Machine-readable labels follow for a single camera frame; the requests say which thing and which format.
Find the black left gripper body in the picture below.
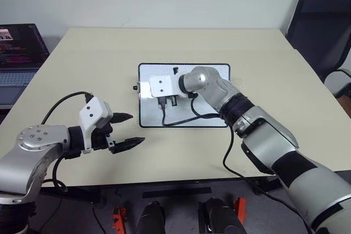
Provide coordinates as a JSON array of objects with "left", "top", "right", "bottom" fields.
[{"left": 92, "top": 120, "right": 116, "bottom": 152}]

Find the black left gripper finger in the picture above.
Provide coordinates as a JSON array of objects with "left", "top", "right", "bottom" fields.
[
  {"left": 109, "top": 136, "right": 145, "bottom": 155},
  {"left": 111, "top": 112, "right": 134, "bottom": 125}
]

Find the black-framed whiteboard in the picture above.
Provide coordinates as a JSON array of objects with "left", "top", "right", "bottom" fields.
[{"left": 133, "top": 62, "right": 231, "bottom": 128}]

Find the black rounded shape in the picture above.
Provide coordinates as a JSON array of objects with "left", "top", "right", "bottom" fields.
[
  {"left": 199, "top": 198, "right": 245, "bottom": 234},
  {"left": 139, "top": 201, "right": 165, "bottom": 234}
]

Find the open laptop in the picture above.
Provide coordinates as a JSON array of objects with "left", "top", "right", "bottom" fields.
[{"left": 0, "top": 24, "right": 50, "bottom": 110}]

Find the black office chair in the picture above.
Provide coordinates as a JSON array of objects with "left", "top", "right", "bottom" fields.
[{"left": 285, "top": 0, "right": 351, "bottom": 99}]

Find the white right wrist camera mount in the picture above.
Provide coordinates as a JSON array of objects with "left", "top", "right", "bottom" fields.
[{"left": 149, "top": 75, "right": 179, "bottom": 99}]

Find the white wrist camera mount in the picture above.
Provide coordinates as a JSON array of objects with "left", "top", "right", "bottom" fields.
[
  {"left": 149, "top": 75, "right": 179, "bottom": 99},
  {"left": 78, "top": 96, "right": 114, "bottom": 155}
]

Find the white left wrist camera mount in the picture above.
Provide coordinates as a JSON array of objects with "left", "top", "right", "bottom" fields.
[{"left": 78, "top": 96, "right": 114, "bottom": 155}]

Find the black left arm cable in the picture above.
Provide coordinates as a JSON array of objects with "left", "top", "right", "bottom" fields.
[{"left": 41, "top": 91, "right": 95, "bottom": 193}]

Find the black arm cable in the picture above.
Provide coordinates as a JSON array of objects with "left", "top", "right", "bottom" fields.
[
  {"left": 41, "top": 91, "right": 95, "bottom": 193},
  {"left": 157, "top": 94, "right": 315, "bottom": 231}
]

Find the orange-red bracket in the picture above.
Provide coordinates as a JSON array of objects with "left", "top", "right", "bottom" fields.
[
  {"left": 111, "top": 206, "right": 127, "bottom": 232},
  {"left": 233, "top": 197, "right": 247, "bottom": 225}
]

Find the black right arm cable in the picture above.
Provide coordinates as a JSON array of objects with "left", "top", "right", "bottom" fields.
[{"left": 157, "top": 94, "right": 315, "bottom": 231}]

